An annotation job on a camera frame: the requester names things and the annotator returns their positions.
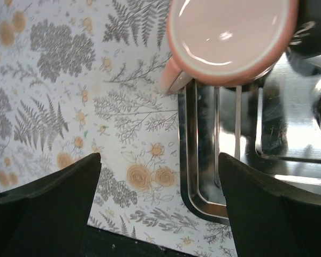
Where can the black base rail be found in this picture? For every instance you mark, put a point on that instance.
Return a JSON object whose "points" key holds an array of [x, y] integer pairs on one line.
{"points": [[124, 239]]}

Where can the dark green mug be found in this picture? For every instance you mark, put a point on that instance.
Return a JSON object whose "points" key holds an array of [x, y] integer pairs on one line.
{"points": [[306, 40]]}

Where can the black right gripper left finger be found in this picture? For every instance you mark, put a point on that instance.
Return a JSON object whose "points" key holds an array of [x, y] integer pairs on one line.
{"points": [[48, 216]]}

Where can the steel tray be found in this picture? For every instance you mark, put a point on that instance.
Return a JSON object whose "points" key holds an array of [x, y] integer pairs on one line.
{"points": [[268, 125]]}

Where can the pink mug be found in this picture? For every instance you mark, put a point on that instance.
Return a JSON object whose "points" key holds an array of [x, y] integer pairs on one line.
{"points": [[225, 43]]}

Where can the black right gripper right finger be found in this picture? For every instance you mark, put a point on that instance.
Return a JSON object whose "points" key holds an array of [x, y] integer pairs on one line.
{"points": [[269, 217]]}

